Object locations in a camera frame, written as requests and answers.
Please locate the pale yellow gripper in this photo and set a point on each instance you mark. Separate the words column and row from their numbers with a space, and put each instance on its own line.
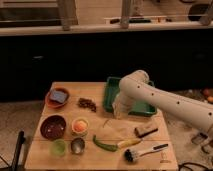
column 120, row 109

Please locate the silver fork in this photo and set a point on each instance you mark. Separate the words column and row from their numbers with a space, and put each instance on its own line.
column 107, row 122

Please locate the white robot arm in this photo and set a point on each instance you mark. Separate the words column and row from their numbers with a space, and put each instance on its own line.
column 134, row 87

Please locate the orange bowl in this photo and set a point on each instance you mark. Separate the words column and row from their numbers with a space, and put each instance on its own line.
column 53, row 104

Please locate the dark purple bowl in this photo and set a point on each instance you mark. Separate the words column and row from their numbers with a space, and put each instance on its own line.
column 53, row 127

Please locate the green plastic tray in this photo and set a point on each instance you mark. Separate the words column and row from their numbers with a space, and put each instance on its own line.
column 140, row 108

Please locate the pile of brown nuts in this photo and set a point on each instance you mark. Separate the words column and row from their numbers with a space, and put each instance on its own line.
column 87, row 103

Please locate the brown block brush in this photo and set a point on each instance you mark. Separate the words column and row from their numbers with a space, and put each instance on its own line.
column 144, row 130

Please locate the yellow banana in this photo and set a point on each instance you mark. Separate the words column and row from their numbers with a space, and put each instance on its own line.
column 129, row 142

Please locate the small cup with orange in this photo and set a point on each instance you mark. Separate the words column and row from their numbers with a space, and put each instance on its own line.
column 80, row 126

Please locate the green chili pepper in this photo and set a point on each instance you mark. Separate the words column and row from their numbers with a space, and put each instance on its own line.
column 107, row 147

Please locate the blue sponge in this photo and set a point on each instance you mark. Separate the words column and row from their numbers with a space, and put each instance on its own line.
column 58, row 96

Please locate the black stand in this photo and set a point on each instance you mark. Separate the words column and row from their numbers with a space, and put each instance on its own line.
column 19, row 143

